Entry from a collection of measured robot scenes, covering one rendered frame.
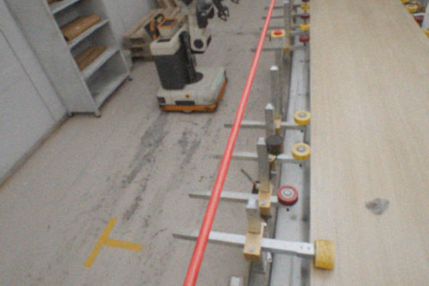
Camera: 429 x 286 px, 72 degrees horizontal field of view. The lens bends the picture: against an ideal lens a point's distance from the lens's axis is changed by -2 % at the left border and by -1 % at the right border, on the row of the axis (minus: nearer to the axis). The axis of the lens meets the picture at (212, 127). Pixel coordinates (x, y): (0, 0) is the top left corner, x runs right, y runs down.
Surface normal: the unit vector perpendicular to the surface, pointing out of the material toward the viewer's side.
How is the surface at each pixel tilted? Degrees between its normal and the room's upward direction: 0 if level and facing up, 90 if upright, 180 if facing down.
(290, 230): 0
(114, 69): 90
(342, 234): 0
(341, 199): 0
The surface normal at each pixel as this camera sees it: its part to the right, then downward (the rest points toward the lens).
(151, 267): -0.16, -0.78
